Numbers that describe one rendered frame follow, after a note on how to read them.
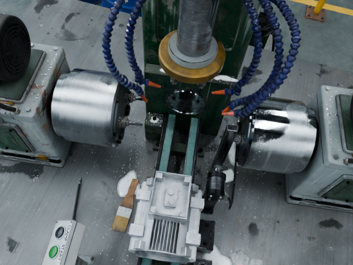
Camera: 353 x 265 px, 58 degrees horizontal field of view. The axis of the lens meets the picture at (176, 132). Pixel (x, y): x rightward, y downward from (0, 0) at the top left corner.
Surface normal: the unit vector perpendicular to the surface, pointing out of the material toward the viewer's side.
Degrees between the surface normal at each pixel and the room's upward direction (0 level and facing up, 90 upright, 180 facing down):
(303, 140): 36
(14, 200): 0
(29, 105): 0
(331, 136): 0
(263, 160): 73
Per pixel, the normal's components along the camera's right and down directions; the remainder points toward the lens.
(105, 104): -0.01, -0.10
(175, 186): 0.05, -0.50
